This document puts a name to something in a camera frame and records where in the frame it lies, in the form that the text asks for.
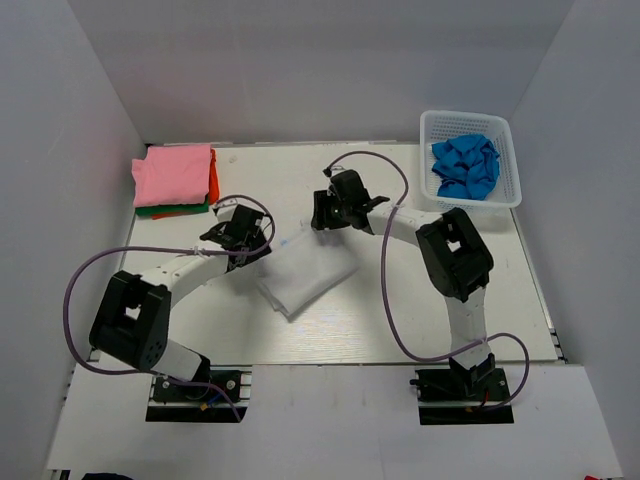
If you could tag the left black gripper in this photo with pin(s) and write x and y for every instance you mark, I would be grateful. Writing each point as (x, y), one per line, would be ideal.
(258, 241)

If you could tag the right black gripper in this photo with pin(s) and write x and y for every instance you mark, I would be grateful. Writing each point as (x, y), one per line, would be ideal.
(322, 203)

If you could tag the white t shirt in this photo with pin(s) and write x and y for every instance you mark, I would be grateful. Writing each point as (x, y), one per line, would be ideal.
(304, 267)

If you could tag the blue t shirt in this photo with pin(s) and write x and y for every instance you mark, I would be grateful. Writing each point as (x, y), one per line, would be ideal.
(467, 166)

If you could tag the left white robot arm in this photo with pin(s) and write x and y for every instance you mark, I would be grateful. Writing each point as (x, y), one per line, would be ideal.
(132, 322)

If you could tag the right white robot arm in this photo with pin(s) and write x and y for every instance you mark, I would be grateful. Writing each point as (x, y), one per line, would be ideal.
(457, 261)

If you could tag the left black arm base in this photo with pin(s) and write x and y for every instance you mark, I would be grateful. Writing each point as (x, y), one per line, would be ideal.
(226, 403)

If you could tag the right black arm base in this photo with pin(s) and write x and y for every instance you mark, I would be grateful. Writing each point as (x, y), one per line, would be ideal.
(442, 403)

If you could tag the folded orange t shirt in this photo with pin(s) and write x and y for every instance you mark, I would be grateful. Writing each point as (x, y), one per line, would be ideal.
(214, 190)

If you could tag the folded green t shirt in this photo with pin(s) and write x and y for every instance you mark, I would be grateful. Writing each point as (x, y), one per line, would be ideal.
(164, 211)

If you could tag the folded pink t shirt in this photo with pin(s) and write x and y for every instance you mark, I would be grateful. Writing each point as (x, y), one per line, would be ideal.
(173, 175)

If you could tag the white plastic basket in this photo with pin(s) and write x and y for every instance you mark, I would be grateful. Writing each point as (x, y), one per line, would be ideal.
(441, 125)

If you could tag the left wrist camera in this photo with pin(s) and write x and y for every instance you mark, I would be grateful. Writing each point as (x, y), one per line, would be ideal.
(224, 210)

